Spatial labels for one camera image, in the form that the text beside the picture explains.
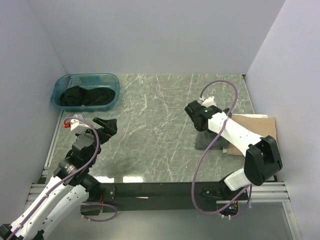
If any folded tan t shirt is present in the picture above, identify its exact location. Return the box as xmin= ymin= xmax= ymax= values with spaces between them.
xmin=222 ymin=114 xmax=277 ymax=157

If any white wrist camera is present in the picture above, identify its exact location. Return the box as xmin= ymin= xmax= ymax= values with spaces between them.
xmin=63 ymin=118 xmax=90 ymax=134
xmin=199 ymin=96 xmax=216 ymax=108

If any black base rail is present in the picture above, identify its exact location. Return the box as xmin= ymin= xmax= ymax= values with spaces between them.
xmin=100 ymin=181 xmax=240 ymax=211

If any teal plastic basin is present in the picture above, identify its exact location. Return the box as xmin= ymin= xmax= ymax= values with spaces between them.
xmin=50 ymin=73 xmax=120 ymax=113

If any black t shirt in basin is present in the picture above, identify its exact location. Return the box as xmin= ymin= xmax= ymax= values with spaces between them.
xmin=59 ymin=86 xmax=116 ymax=107

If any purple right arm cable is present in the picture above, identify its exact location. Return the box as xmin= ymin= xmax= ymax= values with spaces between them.
xmin=191 ymin=80 xmax=252 ymax=216

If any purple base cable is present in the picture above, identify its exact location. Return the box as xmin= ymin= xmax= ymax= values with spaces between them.
xmin=81 ymin=194 xmax=118 ymax=222

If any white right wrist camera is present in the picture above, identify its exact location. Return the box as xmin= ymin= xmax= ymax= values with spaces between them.
xmin=199 ymin=96 xmax=216 ymax=108

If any aluminium frame rail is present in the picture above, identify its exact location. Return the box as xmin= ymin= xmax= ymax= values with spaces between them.
xmin=25 ymin=182 xmax=291 ymax=207

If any grey t shirt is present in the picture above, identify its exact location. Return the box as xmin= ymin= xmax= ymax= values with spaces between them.
xmin=194 ymin=131 xmax=229 ymax=150

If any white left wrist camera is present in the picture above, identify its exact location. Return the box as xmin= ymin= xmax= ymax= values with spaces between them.
xmin=63 ymin=118 xmax=90 ymax=134

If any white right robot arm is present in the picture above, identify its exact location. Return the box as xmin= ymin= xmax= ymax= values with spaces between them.
xmin=184 ymin=100 xmax=283 ymax=200

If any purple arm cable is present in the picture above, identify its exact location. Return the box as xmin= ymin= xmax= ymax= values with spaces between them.
xmin=4 ymin=116 xmax=102 ymax=240
xmin=191 ymin=80 xmax=252 ymax=216

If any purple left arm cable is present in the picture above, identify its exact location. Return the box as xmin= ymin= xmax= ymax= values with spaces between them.
xmin=4 ymin=116 xmax=102 ymax=240

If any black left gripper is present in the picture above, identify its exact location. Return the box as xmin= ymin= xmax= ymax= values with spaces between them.
xmin=75 ymin=116 xmax=117 ymax=165

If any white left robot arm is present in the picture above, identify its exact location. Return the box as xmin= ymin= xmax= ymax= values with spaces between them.
xmin=0 ymin=115 xmax=118 ymax=240

